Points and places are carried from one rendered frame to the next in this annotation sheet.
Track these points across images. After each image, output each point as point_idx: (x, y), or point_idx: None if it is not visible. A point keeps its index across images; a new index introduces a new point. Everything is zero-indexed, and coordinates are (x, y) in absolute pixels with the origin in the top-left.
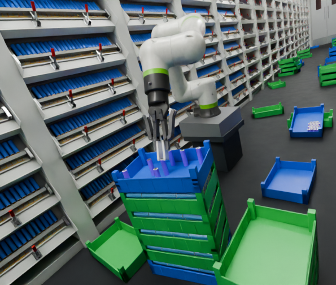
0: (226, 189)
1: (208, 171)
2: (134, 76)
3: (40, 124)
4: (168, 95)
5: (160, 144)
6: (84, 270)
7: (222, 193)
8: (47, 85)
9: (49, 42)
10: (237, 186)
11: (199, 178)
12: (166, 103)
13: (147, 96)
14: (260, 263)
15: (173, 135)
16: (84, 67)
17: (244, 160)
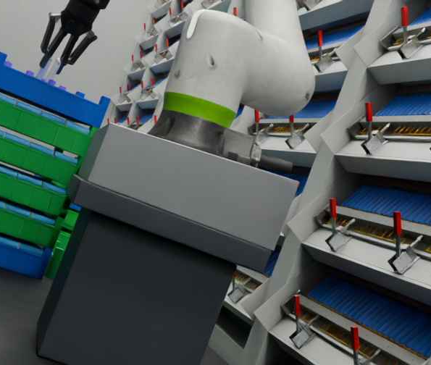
0: (0, 296)
1: None
2: (363, 37)
3: None
4: (72, 0)
5: (56, 64)
6: None
7: (4, 294)
8: (313, 40)
9: None
10: None
11: None
12: (64, 9)
13: (349, 103)
14: None
15: (41, 48)
16: (329, 8)
17: (10, 337)
